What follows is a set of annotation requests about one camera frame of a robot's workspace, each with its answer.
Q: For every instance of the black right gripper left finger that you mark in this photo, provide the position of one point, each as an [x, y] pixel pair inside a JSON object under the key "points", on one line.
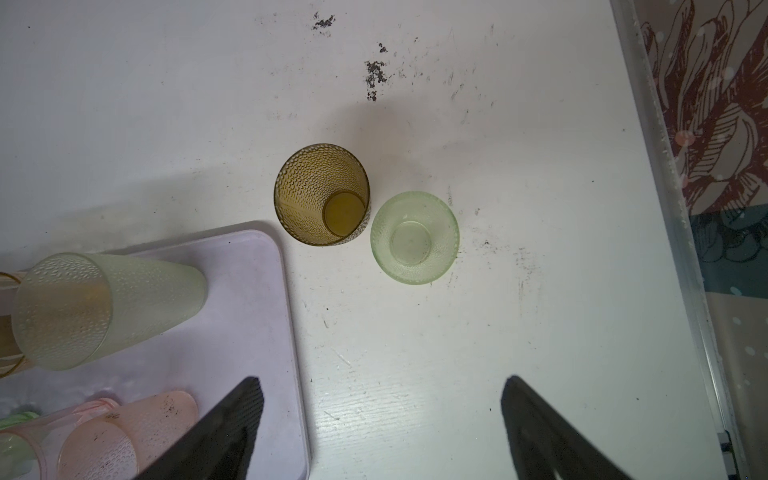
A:
{"points": [[221, 444]]}

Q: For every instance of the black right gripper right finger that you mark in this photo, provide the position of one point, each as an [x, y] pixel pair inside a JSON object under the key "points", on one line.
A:
{"points": [[543, 445]]}

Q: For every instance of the pink glass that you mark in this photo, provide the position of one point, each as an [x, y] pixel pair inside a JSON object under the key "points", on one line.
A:
{"points": [[46, 434], [122, 443]]}

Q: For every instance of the smooth green glass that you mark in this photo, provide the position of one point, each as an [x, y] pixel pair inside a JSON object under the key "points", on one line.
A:
{"points": [[17, 457]]}

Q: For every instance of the tall pale green textured glass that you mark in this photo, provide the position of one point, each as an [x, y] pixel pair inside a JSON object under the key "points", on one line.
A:
{"points": [[74, 308]]}

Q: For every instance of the smooth yellow glass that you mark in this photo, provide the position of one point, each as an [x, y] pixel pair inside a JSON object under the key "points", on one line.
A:
{"points": [[13, 361]]}

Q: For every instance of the amber textured glass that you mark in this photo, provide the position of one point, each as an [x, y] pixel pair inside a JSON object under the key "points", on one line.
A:
{"points": [[322, 195]]}

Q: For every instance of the lilac plastic tray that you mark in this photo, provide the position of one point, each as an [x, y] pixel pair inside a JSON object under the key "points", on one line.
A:
{"points": [[243, 330]]}

